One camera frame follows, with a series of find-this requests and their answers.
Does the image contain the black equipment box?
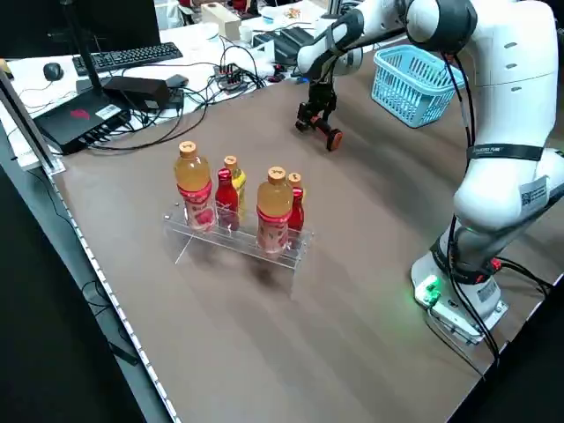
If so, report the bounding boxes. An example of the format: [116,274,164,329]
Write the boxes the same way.
[253,26,319,63]

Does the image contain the black base cable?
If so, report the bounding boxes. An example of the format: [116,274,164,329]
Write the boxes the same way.
[493,257,564,294]

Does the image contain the black stand pole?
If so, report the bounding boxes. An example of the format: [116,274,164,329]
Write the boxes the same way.
[61,0,106,96]

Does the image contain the black power adapter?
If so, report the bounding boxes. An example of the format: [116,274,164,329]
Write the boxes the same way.
[102,75,172,112]

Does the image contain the red cola bottle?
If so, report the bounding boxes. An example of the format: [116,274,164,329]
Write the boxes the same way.
[288,187,307,231]
[214,168,241,231]

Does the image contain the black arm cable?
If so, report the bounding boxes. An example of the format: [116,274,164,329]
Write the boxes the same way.
[438,46,503,369]

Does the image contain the black keyboard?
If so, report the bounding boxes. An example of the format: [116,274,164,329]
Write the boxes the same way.
[71,41,184,76]

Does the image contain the white round container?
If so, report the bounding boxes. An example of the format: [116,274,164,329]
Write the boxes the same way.
[200,21,221,44]

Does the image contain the aluminium frame bar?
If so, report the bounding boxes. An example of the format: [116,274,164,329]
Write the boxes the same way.
[0,69,66,176]

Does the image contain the light blue plastic basket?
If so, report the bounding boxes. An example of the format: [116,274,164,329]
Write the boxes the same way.
[372,44,469,130]

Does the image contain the beige cardboard box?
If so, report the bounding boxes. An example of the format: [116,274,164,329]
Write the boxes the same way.
[200,2,242,40]

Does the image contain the flat black computer device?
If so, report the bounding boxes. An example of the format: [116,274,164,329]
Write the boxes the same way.
[33,86,132,156]

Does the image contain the orange juice bottle pink label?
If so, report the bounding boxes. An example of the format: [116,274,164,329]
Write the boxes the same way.
[256,166,295,256]
[174,140,219,234]

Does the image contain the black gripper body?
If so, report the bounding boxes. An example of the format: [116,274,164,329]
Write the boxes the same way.
[307,78,339,112]

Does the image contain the black monitor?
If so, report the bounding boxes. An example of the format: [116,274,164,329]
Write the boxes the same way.
[0,0,162,59]

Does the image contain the white desk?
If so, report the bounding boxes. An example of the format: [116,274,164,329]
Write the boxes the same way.
[0,0,367,171]

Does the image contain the grey usb hub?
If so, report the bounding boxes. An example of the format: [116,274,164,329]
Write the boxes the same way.
[212,63,249,88]

